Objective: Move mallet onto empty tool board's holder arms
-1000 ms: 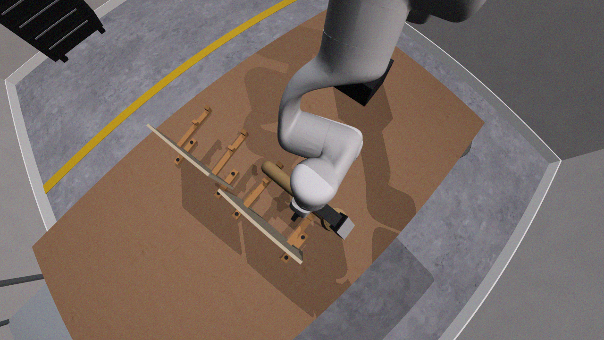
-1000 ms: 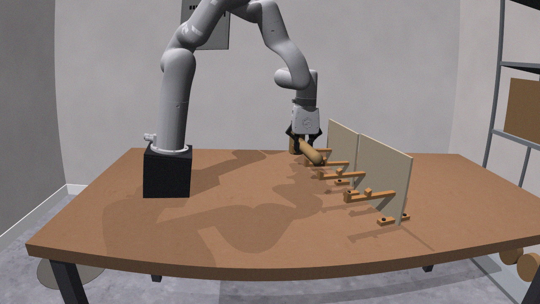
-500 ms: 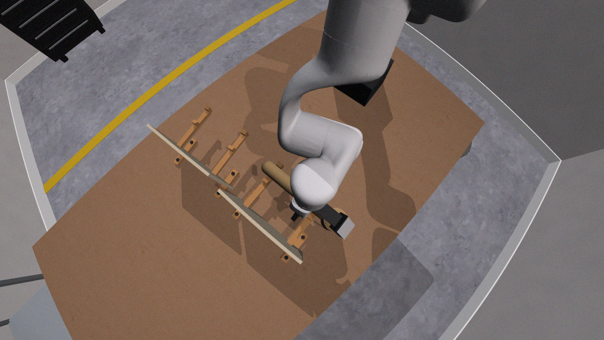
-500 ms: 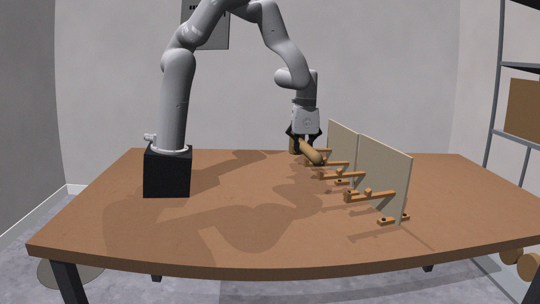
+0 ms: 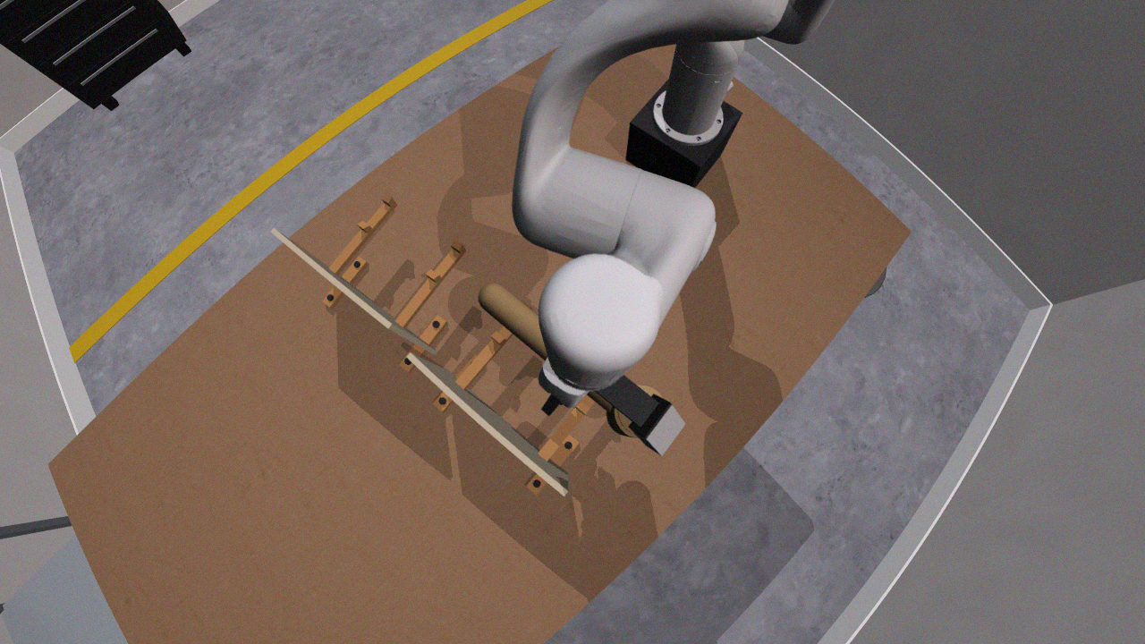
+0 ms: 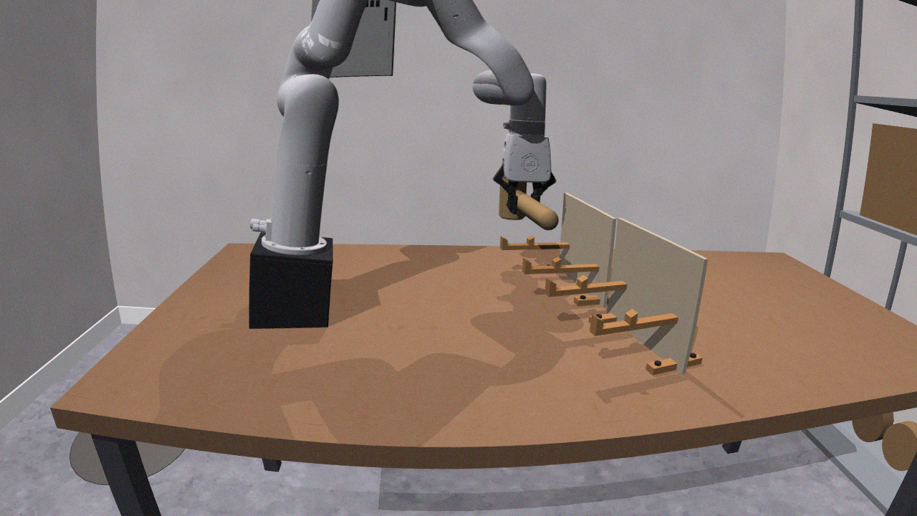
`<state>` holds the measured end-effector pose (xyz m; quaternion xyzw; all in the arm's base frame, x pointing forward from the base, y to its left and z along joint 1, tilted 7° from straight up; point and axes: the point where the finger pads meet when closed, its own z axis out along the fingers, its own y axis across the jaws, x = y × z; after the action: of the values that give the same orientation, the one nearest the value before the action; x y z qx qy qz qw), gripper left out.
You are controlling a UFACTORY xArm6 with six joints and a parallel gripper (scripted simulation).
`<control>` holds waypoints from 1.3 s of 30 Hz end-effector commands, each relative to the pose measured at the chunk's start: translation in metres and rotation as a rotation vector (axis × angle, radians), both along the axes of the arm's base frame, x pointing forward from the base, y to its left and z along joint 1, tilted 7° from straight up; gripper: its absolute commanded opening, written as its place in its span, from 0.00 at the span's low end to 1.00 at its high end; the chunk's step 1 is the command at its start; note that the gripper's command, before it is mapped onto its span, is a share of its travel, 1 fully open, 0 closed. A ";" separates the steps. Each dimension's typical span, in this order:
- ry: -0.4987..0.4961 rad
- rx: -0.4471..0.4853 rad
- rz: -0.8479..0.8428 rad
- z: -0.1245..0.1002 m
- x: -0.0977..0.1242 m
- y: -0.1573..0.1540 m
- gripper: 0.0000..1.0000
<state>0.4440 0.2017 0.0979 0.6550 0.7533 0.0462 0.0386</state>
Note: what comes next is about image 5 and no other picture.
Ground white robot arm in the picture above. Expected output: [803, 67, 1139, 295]
[512, 0, 835, 456]

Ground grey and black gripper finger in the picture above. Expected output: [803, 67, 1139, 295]
[540, 394, 561, 416]

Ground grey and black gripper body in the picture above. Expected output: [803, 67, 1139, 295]
[539, 358, 589, 408]

